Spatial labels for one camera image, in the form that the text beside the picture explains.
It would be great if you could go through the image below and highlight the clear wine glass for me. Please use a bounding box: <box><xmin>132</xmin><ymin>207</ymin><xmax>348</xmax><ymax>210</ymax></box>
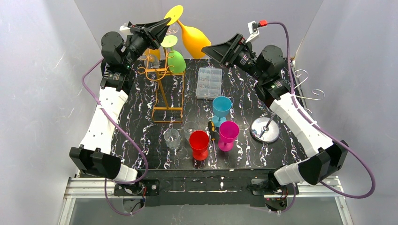
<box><xmin>166</xmin><ymin>24</ymin><xmax>179</xmax><ymax>35</ymax></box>
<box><xmin>142</xmin><ymin>49</ymin><xmax>160</xmax><ymax>69</ymax></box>

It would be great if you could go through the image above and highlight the orange plastic wine glass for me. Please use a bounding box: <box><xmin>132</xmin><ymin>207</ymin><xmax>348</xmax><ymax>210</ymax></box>
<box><xmin>164</xmin><ymin>5</ymin><xmax>211</xmax><ymax>59</ymax></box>

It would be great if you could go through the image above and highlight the green plastic wine glass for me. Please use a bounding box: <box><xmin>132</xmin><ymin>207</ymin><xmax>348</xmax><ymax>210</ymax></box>
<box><xmin>161</xmin><ymin>35</ymin><xmax>186</xmax><ymax>74</ymax></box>

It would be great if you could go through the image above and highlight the blue plastic wine glass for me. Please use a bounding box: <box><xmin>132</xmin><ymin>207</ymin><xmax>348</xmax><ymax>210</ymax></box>
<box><xmin>212</xmin><ymin>96</ymin><xmax>232</xmax><ymax>128</ymax></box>

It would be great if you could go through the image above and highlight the gold wire glass rack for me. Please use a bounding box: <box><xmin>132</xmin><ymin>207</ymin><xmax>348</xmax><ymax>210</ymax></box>
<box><xmin>137</xmin><ymin>48</ymin><xmax>185</xmax><ymax>123</ymax></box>

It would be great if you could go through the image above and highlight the magenta plastic wine glass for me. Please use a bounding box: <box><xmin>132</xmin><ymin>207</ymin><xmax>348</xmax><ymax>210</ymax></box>
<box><xmin>218</xmin><ymin>121</ymin><xmax>240</xmax><ymax>151</ymax></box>

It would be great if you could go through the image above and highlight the red plastic wine glass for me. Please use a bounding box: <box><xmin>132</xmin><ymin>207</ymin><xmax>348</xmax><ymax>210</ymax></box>
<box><xmin>189</xmin><ymin>130</ymin><xmax>209</xmax><ymax>161</ymax></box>

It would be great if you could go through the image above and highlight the clear tumbler glass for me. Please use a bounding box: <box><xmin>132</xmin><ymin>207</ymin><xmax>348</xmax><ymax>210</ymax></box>
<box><xmin>183</xmin><ymin>121</ymin><xmax>199</xmax><ymax>141</ymax></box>
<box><xmin>164</xmin><ymin>128</ymin><xmax>182</xmax><ymax>150</ymax></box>

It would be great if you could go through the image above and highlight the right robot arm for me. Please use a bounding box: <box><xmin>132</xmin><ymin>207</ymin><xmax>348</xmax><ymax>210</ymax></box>
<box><xmin>201</xmin><ymin>33</ymin><xmax>347</xmax><ymax>190</ymax></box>

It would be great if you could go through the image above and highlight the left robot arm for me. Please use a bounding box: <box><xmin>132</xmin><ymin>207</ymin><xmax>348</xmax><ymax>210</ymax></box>
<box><xmin>69</xmin><ymin>18</ymin><xmax>171</xmax><ymax>184</ymax></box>

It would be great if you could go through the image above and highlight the yellow foot orange glass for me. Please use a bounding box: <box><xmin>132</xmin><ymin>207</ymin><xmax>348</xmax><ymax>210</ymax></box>
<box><xmin>149</xmin><ymin>49</ymin><xmax>161</xmax><ymax>60</ymax></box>

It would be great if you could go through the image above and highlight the clear plastic compartment box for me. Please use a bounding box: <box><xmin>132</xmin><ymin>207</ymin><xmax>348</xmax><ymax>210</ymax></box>
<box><xmin>195</xmin><ymin>67</ymin><xmax>222</xmax><ymax>100</ymax></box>

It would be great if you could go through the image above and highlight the yellow black screwdriver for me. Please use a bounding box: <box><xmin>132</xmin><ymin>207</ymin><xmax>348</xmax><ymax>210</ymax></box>
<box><xmin>208</xmin><ymin>120</ymin><xmax>216</xmax><ymax>159</ymax></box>

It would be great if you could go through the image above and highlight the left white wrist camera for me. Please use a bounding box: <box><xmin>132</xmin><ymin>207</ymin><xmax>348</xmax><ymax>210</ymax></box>
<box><xmin>119</xmin><ymin>22</ymin><xmax>131</xmax><ymax>36</ymax></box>

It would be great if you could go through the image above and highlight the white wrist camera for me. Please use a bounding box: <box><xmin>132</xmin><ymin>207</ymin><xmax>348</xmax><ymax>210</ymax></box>
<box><xmin>119</xmin><ymin>22</ymin><xmax>131</xmax><ymax>36</ymax></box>
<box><xmin>246</xmin><ymin>20</ymin><xmax>268</xmax><ymax>43</ymax></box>

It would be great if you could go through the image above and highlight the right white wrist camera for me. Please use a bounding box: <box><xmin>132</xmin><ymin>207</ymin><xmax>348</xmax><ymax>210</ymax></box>
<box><xmin>246</xmin><ymin>20</ymin><xmax>268</xmax><ymax>43</ymax></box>

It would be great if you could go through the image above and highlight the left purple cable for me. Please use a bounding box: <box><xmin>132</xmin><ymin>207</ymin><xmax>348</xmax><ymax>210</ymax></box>
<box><xmin>81</xmin><ymin>57</ymin><xmax>149</xmax><ymax>216</ymax></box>

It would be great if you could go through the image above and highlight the silver wire glass stand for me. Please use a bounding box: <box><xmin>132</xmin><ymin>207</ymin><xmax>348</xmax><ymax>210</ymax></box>
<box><xmin>250</xmin><ymin>68</ymin><xmax>326</xmax><ymax>143</ymax></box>

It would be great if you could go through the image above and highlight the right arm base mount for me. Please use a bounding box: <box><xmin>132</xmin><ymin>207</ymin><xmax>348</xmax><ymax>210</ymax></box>
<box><xmin>246</xmin><ymin>178</ymin><xmax>299</xmax><ymax>215</ymax></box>

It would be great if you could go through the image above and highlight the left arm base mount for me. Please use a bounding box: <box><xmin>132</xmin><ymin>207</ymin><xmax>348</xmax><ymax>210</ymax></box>
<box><xmin>114</xmin><ymin>180</ymin><xmax>160</xmax><ymax>213</ymax></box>

